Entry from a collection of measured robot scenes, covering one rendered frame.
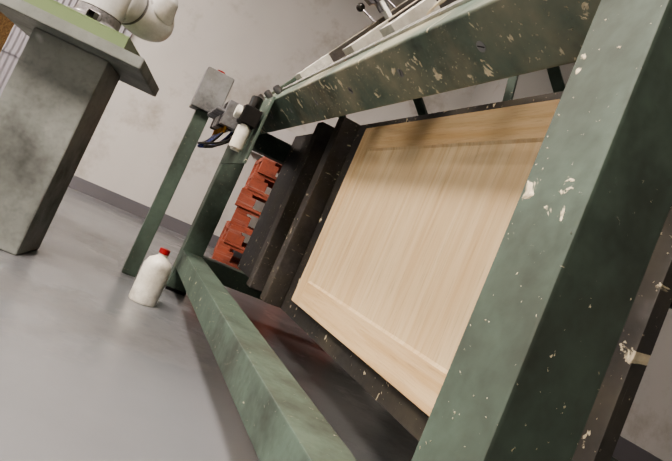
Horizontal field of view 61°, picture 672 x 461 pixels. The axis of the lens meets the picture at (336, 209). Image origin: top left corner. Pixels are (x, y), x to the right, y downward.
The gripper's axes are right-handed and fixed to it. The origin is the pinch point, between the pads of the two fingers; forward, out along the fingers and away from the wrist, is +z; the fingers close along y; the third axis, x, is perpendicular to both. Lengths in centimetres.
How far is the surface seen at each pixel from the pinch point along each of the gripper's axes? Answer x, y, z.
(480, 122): -85, -41, 26
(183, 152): 66, -78, 4
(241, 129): 3, -64, 6
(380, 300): -75, -75, 46
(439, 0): -69, -25, 3
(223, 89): 63, -49, -9
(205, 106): 63, -60, -7
